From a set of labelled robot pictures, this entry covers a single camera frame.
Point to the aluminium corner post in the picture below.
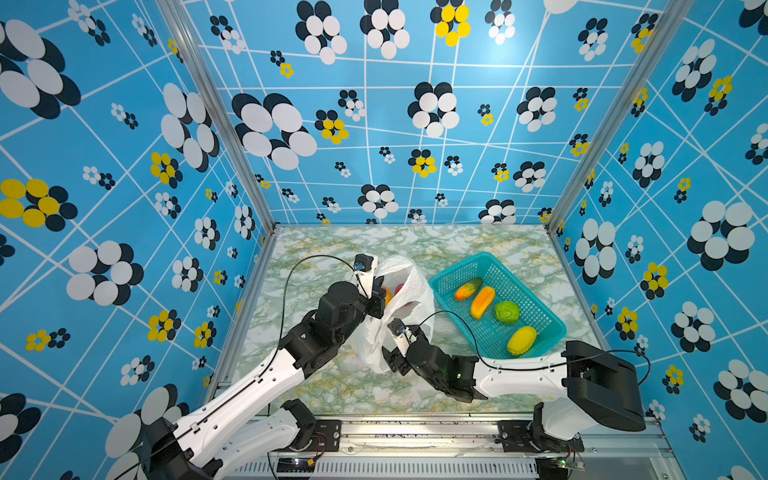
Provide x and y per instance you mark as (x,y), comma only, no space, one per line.
(180,29)
(670,21)

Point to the yellow banana bunch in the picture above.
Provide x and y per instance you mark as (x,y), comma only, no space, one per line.
(522,341)

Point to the right aluminium corner post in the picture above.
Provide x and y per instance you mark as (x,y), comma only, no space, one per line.
(670,21)

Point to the left aluminium corner post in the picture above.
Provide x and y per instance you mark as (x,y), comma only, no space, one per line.
(180,29)

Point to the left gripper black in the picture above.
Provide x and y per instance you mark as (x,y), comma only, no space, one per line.
(377,290)

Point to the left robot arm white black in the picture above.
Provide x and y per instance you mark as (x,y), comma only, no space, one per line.
(164,440)

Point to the orange yellow mango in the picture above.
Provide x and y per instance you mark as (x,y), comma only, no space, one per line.
(482,301)

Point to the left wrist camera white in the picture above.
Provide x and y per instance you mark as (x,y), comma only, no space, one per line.
(364,267)

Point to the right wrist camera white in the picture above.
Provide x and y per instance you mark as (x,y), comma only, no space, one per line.
(398,333)

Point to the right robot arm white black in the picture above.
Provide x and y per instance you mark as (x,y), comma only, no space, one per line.
(580,387)

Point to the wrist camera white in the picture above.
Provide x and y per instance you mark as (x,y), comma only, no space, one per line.
(364,267)
(398,333)

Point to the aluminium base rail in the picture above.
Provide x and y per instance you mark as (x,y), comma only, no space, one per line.
(462,446)

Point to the white plastic bag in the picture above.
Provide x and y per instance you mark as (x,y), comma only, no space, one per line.
(412,301)

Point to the teal plastic basket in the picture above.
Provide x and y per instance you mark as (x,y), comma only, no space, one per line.
(488,334)

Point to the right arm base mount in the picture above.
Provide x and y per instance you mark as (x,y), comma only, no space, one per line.
(517,436)

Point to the green orange papaya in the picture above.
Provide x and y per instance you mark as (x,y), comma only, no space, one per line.
(469,289)

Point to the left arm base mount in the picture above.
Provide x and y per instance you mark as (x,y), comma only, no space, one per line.
(324,437)

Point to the green fruit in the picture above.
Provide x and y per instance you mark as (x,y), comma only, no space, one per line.
(507,312)

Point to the yellow red peach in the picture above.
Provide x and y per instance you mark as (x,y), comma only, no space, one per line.
(388,295)

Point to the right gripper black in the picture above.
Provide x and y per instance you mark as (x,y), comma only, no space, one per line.
(396,361)

